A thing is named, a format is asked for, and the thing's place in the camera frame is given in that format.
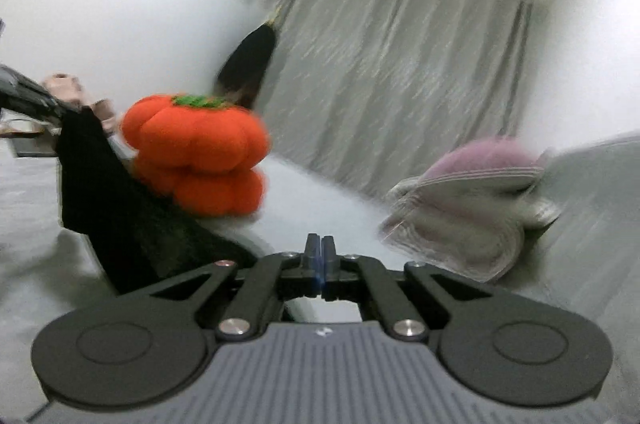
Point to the folded grey pink quilt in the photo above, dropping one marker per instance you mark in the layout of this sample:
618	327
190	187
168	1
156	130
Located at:
450	234

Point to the orange pumpkin plush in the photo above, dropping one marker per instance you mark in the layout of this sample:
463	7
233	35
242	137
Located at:
195	153

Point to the black knit item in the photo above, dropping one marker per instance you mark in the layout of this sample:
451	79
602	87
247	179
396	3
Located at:
247	58

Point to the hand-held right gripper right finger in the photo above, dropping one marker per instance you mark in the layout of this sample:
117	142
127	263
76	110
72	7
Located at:
328	256

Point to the grey star-print curtain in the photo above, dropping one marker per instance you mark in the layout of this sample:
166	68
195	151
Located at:
400	78

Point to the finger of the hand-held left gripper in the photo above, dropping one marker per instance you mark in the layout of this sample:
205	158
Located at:
30	96

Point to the black garment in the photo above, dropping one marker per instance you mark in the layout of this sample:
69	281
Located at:
100	204

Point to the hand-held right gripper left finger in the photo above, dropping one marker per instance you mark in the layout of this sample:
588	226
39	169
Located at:
312	254

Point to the purple pillow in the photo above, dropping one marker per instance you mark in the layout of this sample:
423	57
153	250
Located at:
480	158

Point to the grey quilted bed cover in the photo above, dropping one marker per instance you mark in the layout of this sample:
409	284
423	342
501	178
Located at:
590	229

